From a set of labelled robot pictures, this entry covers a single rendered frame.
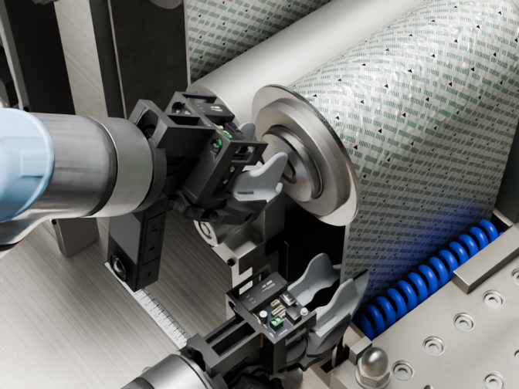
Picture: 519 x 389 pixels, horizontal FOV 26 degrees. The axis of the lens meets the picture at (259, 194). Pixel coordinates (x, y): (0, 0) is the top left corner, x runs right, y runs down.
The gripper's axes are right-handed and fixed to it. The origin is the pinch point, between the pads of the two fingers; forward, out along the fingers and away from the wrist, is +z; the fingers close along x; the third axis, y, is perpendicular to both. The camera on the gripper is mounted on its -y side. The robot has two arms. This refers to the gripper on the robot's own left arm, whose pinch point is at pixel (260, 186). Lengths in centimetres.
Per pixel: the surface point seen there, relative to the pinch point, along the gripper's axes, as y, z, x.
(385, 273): -6.1, 19.2, -7.3
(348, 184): 5.6, 0.6, -7.1
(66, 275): -32.3, 13.0, 24.2
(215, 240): -7.1, -0.3, 0.9
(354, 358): -13.1, 13.9, -11.8
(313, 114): 9.5, -2.5, -2.2
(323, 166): 5.9, -0.7, -4.8
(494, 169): 7.7, 27.6, -7.5
